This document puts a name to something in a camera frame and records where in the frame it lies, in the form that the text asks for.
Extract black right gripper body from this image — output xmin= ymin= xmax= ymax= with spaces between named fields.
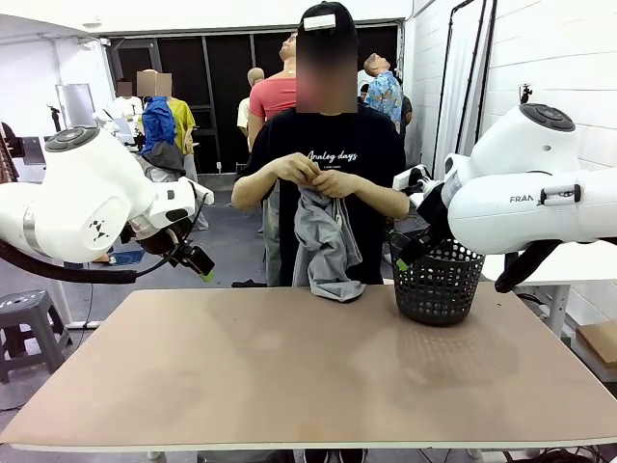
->
xmin=414 ymin=181 xmax=454 ymax=243

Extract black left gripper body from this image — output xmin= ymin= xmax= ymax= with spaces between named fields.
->
xmin=121 ymin=220 xmax=195 ymax=259

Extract grey training pants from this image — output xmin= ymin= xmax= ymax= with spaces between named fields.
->
xmin=292 ymin=185 xmax=367 ymax=304

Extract person's right forearm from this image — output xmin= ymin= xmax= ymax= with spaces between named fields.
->
xmin=231 ymin=162 xmax=281 ymax=212

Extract person's left forearm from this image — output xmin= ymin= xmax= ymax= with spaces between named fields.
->
xmin=355 ymin=177 xmax=411 ymax=221

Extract person's left hand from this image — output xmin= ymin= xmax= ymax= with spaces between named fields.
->
xmin=314 ymin=171 xmax=363 ymax=200

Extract person's right hand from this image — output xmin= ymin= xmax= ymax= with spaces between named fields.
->
xmin=268 ymin=154 xmax=322 ymax=188

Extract black perforated plastic basket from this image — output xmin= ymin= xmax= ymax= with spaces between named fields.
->
xmin=389 ymin=230 xmax=486 ymax=325

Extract person in black T-shirt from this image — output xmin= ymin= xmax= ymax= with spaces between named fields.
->
xmin=230 ymin=1 xmax=411 ymax=288

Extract bystander in white T-shirt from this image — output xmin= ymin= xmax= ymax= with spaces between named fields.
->
xmin=114 ymin=79 xmax=145 ymax=127

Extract white side table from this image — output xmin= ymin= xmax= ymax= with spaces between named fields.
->
xmin=481 ymin=238 xmax=617 ymax=339

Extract grey plastic stool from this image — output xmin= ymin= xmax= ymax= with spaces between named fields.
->
xmin=0 ymin=288 xmax=74 ymax=385

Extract grey framed panel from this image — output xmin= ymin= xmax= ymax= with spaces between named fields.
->
xmin=55 ymin=83 xmax=97 ymax=131

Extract black tripod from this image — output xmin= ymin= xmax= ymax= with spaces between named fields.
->
xmin=46 ymin=103 xmax=65 ymax=134

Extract person's black cap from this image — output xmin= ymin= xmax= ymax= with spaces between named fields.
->
xmin=298 ymin=1 xmax=359 ymax=54

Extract brown cardboard box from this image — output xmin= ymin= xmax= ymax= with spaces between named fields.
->
xmin=576 ymin=320 xmax=617 ymax=382

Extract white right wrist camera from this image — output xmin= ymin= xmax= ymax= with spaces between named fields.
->
xmin=392 ymin=164 xmax=432 ymax=194

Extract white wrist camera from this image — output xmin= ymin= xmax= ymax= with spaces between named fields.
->
xmin=185 ymin=178 xmax=216 ymax=208
xmin=392 ymin=164 xmax=432 ymax=194

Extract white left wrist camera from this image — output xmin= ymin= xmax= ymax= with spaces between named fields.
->
xmin=185 ymin=178 xmax=216 ymax=208

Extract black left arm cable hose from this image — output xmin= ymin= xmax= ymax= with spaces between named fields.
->
xmin=0 ymin=238 xmax=139 ymax=285

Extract black wall pipe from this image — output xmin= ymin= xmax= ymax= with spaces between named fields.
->
xmin=432 ymin=0 xmax=498 ymax=180

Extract white head-mounted camera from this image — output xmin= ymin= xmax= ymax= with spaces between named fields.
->
xmin=303 ymin=14 xmax=337 ymax=32

